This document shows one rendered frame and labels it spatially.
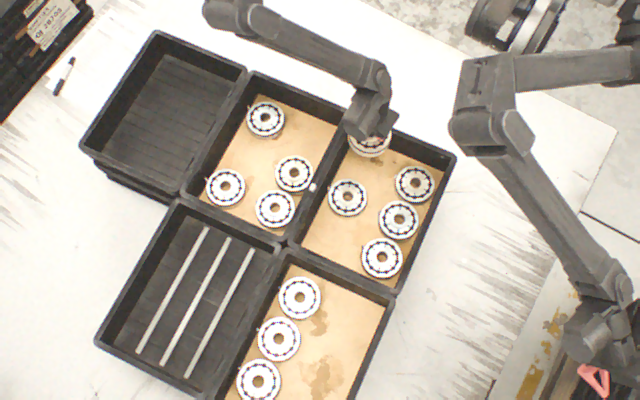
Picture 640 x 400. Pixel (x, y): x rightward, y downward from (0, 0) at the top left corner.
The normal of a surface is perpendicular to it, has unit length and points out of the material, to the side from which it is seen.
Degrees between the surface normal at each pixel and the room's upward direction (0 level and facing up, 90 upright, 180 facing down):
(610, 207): 0
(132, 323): 0
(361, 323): 0
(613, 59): 31
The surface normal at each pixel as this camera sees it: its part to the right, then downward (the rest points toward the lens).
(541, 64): 0.52, -0.02
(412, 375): 0.00, -0.34
